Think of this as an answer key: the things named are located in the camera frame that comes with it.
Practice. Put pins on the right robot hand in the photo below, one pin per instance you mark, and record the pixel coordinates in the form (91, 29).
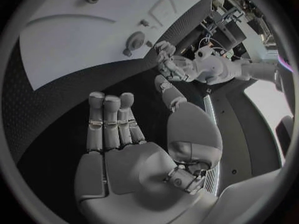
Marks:
(140, 171)

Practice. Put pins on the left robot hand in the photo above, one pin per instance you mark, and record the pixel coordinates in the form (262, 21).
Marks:
(169, 63)

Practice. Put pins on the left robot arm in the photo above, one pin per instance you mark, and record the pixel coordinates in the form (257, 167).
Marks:
(210, 69)

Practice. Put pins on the workshop desk with equipment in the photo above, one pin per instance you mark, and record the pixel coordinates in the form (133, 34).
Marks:
(231, 29)

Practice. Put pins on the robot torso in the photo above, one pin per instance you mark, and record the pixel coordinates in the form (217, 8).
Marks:
(236, 127)

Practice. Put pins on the small grey plug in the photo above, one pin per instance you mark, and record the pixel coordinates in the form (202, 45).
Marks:
(144, 23)
(149, 43)

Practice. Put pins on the white task board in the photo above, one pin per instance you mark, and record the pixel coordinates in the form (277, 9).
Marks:
(77, 41)

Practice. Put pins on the grey gear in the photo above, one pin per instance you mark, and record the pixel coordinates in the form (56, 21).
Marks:
(136, 38)

